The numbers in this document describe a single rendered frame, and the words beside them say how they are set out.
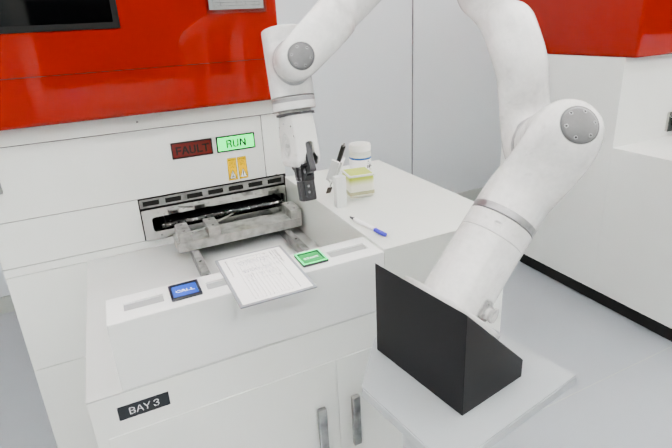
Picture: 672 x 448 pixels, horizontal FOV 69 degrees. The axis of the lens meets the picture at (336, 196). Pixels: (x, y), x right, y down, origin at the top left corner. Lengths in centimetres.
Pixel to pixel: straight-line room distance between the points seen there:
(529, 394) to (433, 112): 293
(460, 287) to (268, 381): 46
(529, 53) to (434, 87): 270
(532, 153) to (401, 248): 36
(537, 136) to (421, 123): 279
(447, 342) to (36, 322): 119
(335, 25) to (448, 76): 287
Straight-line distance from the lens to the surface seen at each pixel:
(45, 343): 169
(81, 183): 150
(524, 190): 90
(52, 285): 161
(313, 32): 88
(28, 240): 156
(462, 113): 387
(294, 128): 92
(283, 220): 147
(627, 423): 224
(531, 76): 101
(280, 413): 116
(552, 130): 89
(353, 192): 135
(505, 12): 103
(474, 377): 86
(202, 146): 150
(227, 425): 113
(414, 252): 111
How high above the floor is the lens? 143
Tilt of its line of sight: 20 degrees down
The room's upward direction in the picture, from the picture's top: 3 degrees counter-clockwise
